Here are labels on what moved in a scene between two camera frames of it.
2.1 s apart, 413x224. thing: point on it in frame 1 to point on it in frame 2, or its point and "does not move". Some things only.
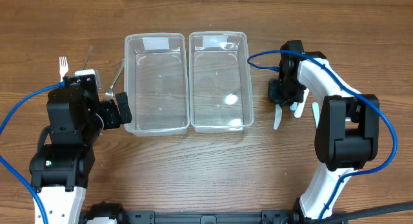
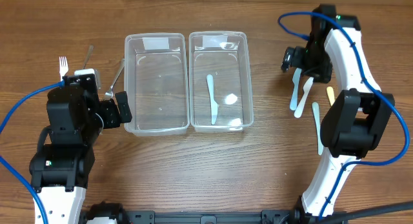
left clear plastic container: [156, 82] does not move
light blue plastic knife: [278, 115] to [214, 108]
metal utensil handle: [88, 55] does not move
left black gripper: [111, 113] does not move
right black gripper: [282, 95] to [299, 60]
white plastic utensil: [299, 110] does not move
